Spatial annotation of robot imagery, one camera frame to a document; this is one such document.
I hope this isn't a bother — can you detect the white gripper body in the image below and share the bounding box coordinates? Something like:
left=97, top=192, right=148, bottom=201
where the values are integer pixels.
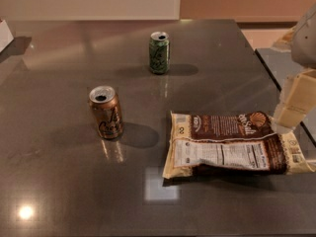
left=291, top=3, right=316, bottom=69

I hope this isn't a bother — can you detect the brown cream snack bag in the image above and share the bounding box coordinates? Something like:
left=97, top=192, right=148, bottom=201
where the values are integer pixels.
left=163, top=112, right=315, bottom=179

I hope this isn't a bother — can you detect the orange soda can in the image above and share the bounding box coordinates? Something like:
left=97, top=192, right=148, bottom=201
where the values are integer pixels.
left=89, top=86, right=123, bottom=139

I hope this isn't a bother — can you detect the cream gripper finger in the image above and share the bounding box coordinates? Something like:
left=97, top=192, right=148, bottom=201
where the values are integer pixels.
left=273, top=68, right=316, bottom=132

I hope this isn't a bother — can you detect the green soda can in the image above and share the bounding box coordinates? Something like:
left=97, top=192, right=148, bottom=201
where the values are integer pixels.
left=149, top=32, right=170, bottom=74

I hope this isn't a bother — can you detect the white box at left edge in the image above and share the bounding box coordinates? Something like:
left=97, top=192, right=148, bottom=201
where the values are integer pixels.
left=0, top=20, right=14, bottom=52

